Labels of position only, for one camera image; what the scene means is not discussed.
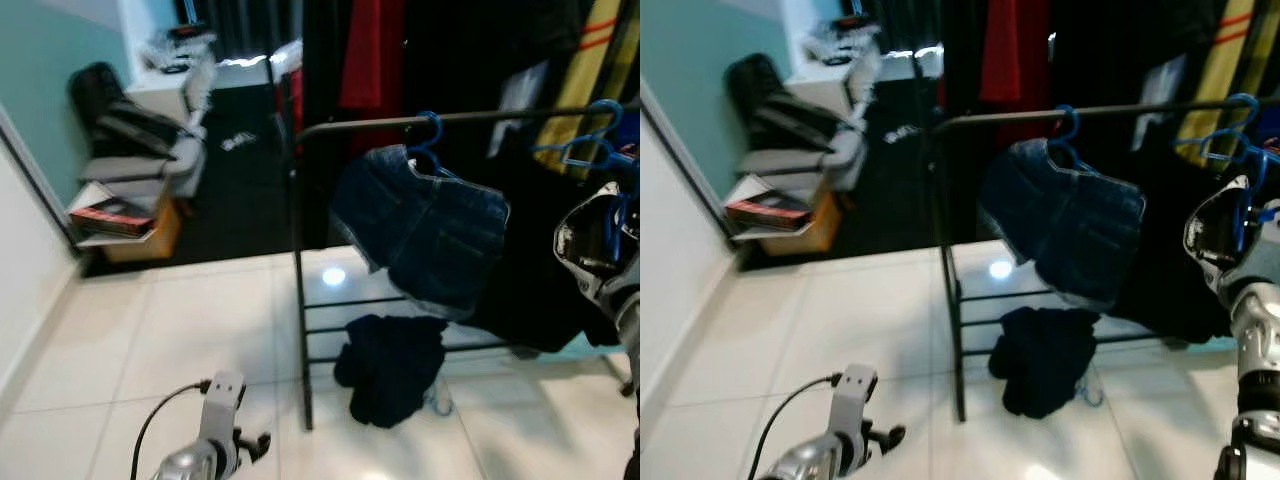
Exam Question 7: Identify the blue denim shorts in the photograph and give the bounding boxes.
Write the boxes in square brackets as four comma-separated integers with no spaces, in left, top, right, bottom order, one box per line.
[977,137,1149,313]
[329,144,512,323]

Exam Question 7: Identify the dark navy crumpled garment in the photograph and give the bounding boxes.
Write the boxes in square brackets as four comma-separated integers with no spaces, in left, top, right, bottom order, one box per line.
[987,306,1102,420]
[332,314,449,430]

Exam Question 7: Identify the orange cardboard box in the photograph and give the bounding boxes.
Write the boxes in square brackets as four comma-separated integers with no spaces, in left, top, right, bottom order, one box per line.
[769,189,840,257]
[99,199,184,264]

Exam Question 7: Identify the red black flat box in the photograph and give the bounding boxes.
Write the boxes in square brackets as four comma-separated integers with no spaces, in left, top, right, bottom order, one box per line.
[69,197,154,239]
[724,191,812,234]

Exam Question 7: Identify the grey cushion seat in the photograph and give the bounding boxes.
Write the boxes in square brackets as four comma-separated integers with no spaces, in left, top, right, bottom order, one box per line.
[79,134,209,202]
[734,129,867,192]

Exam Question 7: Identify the light blue cloth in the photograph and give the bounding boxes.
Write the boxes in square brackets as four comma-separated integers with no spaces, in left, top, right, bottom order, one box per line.
[558,334,623,362]

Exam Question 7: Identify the grey black striped bag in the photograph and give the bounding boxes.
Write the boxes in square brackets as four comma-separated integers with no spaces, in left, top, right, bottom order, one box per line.
[749,94,852,152]
[94,99,187,162]

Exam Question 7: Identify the white cabinet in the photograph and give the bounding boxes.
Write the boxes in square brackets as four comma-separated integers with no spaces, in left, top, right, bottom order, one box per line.
[124,59,217,127]
[784,49,872,112]

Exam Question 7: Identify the black backpack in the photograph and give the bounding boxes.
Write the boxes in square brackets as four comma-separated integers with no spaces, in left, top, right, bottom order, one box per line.
[67,61,132,127]
[724,54,792,122]

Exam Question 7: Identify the black metal clothes rack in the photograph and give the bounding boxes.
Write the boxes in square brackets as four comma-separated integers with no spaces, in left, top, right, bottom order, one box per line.
[924,59,1280,422]
[264,59,641,432]

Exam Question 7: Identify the red hanging garment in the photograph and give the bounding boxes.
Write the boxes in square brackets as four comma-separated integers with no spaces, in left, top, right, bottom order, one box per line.
[979,0,1050,105]
[337,0,407,112]

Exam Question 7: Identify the black hanging garment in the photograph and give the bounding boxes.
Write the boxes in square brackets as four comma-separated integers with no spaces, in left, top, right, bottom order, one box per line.
[940,0,1241,343]
[300,0,626,353]

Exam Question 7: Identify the yellow plaid garment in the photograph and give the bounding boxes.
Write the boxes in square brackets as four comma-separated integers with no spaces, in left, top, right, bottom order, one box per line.
[1174,0,1280,167]
[534,0,641,182]

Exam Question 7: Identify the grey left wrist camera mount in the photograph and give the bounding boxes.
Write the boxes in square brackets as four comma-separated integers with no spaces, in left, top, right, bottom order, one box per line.
[832,363,880,462]
[197,371,248,467]

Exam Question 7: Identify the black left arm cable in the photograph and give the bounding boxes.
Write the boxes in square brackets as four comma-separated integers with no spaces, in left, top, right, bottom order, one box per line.
[747,371,845,480]
[129,377,214,480]

